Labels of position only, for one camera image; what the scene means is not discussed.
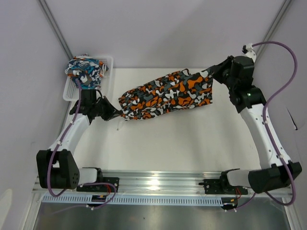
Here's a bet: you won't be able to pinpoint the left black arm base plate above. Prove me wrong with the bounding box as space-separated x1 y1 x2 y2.
76 177 120 193

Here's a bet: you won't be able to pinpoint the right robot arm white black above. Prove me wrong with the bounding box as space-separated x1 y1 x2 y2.
207 56 302 194

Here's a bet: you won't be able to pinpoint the right aluminium side rail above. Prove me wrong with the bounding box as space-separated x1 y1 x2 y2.
240 102 282 169

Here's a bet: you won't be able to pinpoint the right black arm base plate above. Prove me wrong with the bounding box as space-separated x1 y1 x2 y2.
198 179 248 195

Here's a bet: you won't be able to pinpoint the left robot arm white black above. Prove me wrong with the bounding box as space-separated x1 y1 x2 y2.
36 89 119 192

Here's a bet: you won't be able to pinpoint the aluminium side rail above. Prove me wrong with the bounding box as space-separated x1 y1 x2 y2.
47 103 72 173
240 102 282 169

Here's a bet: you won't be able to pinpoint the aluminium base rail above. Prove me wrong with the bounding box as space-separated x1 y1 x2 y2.
32 170 294 198

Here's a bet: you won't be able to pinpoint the left aluminium side rail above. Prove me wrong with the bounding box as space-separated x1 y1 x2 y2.
47 103 72 173

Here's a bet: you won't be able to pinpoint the left aluminium corner post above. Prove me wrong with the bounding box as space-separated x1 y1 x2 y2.
37 0 73 59

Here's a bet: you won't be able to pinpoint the orange black camouflage shorts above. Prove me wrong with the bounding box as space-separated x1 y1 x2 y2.
118 69 213 121

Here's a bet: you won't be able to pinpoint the aluminium corner post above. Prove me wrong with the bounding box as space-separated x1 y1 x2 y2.
37 0 73 59
261 0 295 57

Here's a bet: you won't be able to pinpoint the white slotted cable duct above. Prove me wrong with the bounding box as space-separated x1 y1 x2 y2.
42 195 223 207

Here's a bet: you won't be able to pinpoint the white plastic basket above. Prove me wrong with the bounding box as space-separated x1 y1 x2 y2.
63 55 113 101

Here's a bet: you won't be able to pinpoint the blue patterned shorts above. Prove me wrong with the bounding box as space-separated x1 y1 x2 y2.
65 54 109 89

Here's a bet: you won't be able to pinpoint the right aluminium corner post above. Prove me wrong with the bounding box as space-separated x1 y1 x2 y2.
261 0 295 57

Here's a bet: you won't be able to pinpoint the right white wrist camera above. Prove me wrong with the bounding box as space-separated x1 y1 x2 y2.
242 43 257 63

